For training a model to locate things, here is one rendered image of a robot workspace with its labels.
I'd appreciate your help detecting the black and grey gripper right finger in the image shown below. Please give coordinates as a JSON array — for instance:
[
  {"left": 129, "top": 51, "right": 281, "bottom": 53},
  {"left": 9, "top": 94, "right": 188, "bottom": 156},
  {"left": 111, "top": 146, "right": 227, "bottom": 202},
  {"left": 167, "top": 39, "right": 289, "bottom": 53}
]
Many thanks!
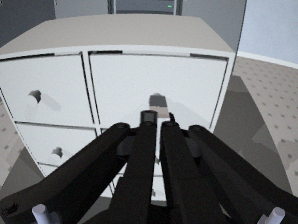
[{"left": 157, "top": 96, "right": 298, "bottom": 224}]

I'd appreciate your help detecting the white drawer front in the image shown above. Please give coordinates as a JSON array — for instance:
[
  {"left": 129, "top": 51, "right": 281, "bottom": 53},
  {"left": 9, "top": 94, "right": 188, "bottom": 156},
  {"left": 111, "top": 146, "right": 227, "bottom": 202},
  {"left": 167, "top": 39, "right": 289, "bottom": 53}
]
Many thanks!
[
  {"left": 90, "top": 50, "right": 227, "bottom": 130},
  {"left": 0, "top": 51, "right": 94, "bottom": 124},
  {"left": 16, "top": 121, "right": 98, "bottom": 165},
  {"left": 39, "top": 162, "right": 113, "bottom": 197},
  {"left": 102, "top": 128, "right": 162, "bottom": 174},
  {"left": 113, "top": 173, "right": 166, "bottom": 200}
]

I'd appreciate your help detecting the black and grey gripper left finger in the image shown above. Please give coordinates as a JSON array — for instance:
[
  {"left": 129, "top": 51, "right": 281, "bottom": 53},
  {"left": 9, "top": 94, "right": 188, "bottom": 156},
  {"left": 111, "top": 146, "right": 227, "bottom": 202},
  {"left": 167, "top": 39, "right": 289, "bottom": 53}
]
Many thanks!
[{"left": 0, "top": 95, "right": 159, "bottom": 224}]

